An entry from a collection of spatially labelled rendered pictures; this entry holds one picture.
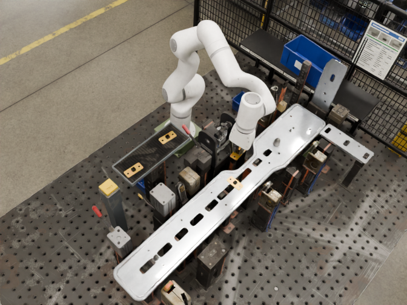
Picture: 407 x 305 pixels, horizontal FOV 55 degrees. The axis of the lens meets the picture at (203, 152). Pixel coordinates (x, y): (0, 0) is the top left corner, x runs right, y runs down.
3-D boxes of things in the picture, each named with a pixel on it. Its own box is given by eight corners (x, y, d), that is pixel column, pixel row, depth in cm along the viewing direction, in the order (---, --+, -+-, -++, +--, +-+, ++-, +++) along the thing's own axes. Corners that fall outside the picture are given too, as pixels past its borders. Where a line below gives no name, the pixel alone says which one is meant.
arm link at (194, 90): (166, 106, 225) (167, 76, 205) (195, 96, 231) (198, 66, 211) (176, 121, 219) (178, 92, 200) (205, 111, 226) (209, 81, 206)
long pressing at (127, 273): (143, 310, 160) (143, 308, 159) (108, 272, 168) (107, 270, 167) (328, 124, 222) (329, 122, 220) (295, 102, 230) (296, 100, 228)
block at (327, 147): (314, 183, 233) (329, 156, 210) (298, 172, 237) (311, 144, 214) (323, 173, 237) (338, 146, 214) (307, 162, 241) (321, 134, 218)
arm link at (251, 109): (251, 110, 163) (232, 117, 160) (257, 87, 153) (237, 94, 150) (262, 124, 159) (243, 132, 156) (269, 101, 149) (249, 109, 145)
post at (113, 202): (120, 239, 207) (107, 199, 171) (110, 229, 209) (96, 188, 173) (131, 229, 210) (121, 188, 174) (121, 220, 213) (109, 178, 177)
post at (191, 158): (189, 203, 221) (191, 163, 188) (182, 196, 223) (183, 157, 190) (195, 196, 223) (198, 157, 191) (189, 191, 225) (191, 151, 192)
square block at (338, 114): (323, 155, 245) (343, 118, 215) (312, 147, 248) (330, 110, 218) (330, 147, 248) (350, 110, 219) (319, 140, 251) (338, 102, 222)
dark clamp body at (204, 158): (200, 206, 221) (204, 169, 189) (183, 190, 225) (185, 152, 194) (213, 193, 226) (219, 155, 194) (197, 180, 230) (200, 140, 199)
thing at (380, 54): (384, 82, 221) (410, 37, 195) (349, 62, 229) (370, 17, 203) (385, 80, 221) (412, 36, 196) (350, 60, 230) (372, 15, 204)
